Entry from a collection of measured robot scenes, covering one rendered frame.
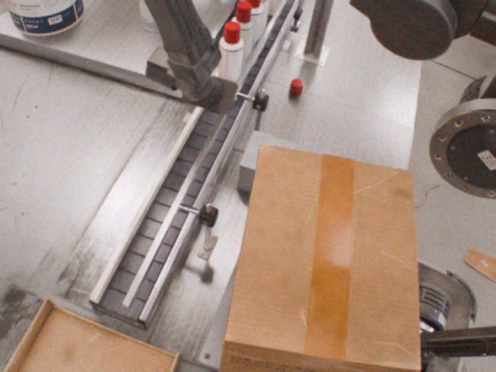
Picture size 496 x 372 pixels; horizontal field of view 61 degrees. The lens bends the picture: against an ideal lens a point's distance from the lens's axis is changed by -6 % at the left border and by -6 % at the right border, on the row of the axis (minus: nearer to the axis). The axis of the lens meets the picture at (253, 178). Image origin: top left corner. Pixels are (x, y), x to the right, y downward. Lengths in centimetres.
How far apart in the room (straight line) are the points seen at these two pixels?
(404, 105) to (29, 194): 95
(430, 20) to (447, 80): 244
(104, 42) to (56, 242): 56
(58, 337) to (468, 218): 184
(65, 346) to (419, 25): 74
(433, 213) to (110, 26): 158
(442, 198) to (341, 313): 170
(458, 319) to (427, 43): 135
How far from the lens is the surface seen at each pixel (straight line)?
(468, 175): 81
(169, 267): 83
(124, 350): 84
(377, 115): 119
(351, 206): 64
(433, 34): 42
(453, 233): 214
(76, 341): 86
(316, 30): 125
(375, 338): 57
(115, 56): 120
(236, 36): 94
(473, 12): 42
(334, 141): 109
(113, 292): 82
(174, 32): 67
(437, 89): 274
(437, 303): 146
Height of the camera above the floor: 164
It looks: 55 degrees down
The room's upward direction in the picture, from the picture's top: 9 degrees clockwise
